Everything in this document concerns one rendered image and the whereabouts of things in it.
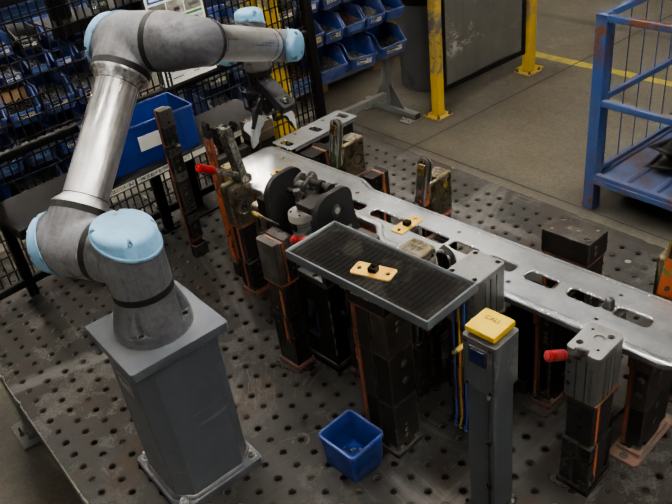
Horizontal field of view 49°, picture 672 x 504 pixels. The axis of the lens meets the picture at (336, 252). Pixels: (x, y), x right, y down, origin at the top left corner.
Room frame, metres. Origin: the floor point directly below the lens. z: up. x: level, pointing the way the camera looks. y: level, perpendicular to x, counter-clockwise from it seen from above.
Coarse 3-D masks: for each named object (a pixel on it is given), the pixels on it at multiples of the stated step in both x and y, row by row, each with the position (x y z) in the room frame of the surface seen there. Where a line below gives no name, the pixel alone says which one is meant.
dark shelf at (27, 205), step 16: (208, 112) 2.37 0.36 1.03; (224, 112) 2.35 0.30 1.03; (240, 112) 2.33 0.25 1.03; (272, 112) 2.29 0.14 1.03; (240, 128) 2.20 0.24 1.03; (160, 160) 2.04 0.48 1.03; (64, 176) 2.03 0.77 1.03; (128, 176) 1.96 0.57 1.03; (144, 176) 1.97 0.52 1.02; (32, 192) 1.95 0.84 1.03; (48, 192) 1.93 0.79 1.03; (112, 192) 1.90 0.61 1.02; (0, 208) 1.88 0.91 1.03; (16, 208) 1.86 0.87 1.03; (32, 208) 1.85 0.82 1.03; (0, 224) 1.83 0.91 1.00; (16, 224) 1.77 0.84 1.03
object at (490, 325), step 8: (480, 312) 0.97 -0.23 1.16; (488, 312) 0.96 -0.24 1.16; (496, 312) 0.96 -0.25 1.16; (472, 320) 0.95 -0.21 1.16; (480, 320) 0.94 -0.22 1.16; (488, 320) 0.94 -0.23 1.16; (496, 320) 0.94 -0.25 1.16; (504, 320) 0.94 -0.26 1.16; (512, 320) 0.93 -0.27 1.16; (472, 328) 0.93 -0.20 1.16; (480, 328) 0.92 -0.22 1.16; (488, 328) 0.92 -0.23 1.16; (496, 328) 0.92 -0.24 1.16; (504, 328) 0.92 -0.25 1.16; (480, 336) 0.91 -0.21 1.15; (488, 336) 0.90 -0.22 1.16; (496, 336) 0.90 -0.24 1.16
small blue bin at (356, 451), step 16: (352, 416) 1.14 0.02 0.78; (320, 432) 1.10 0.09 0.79; (336, 432) 1.12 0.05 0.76; (352, 432) 1.14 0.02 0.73; (368, 432) 1.11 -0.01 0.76; (336, 448) 1.05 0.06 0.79; (352, 448) 1.12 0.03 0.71; (368, 448) 1.04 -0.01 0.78; (336, 464) 1.06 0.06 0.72; (352, 464) 1.02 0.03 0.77; (368, 464) 1.04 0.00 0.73; (352, 480) 1.03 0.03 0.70
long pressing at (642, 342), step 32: (256, 160) 2.01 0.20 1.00; (288, 160) 1.98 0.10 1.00; (256, 192) 1.82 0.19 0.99; (352, 192) 1.73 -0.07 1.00; (384, 224) 1.55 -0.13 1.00; (448, 224) 1.50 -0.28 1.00; (512, 256) 1.33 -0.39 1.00; (544, 256) 1.32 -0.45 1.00; (512, 288) 1.22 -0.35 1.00; (544, 288) 1.21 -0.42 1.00; (576, 288) 1.19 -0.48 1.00; (608, 288) 1.18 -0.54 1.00; (576, 320) 1.09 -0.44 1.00; (608, 320) 1.08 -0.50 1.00; (640, 352) 0.98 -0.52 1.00
